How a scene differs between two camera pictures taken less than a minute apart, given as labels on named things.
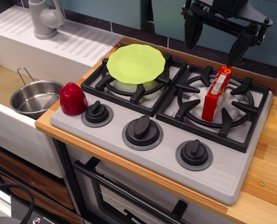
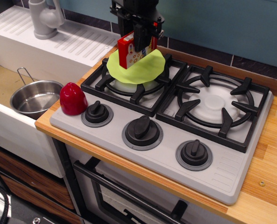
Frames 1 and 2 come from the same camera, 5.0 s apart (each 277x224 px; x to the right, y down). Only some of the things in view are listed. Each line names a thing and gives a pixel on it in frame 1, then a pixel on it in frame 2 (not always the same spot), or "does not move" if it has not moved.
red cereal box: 211,101 → 128,55
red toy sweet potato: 72,101 does not move
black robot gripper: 239,17 → 131,12
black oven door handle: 91,165 does not move
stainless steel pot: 34,99 does not move
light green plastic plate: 135,64 does not move
